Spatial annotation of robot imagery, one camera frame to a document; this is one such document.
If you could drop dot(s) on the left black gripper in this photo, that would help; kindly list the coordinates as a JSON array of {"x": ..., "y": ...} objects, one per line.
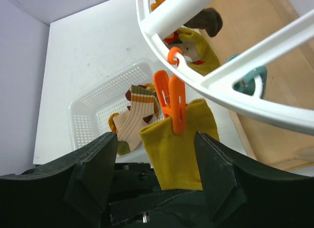
[{"x": 135, "y": 196}]

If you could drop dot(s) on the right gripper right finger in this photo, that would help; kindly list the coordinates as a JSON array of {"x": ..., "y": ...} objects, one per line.
[{"x": 243, "y": 193}]

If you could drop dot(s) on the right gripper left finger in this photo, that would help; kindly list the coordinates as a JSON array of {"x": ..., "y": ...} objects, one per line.
[{"x": 69, "y": 192}]

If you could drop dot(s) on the olive yellow sock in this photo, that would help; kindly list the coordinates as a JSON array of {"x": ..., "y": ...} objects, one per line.
[
  {"x": 173, "y": 156},
  {"x": 196, "y": 50}
]

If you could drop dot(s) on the white round sock hanger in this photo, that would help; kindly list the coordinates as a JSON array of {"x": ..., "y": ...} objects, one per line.
[{"x": 217, "y": 86}]

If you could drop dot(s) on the white plastic basket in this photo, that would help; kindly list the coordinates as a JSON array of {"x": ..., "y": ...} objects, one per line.
[{"x": 89, "y": 112}]

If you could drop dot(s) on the teal clip upper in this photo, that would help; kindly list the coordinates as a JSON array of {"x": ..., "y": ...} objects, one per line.
[{"x": 247, "y": 85}]

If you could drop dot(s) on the black sock left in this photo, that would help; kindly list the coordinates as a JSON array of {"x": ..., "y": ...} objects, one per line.
[{"x": 208, "y": 19}]

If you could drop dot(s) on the wooden drying rack frame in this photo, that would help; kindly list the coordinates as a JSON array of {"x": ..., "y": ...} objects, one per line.
[{"x": 289, "y": 80}]

